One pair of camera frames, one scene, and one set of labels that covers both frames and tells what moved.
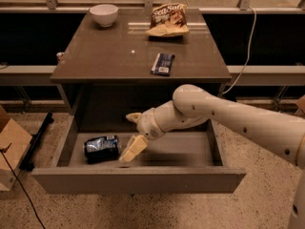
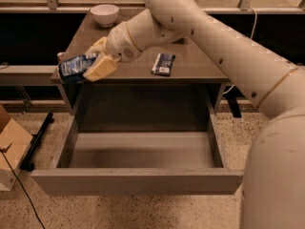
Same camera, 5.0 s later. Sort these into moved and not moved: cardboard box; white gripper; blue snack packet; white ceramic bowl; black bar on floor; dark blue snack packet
Moved: white gripper; blue snack packet
Not moved: black bar on floor; cardboard box; white ceramic bowl; dark blue snack packet
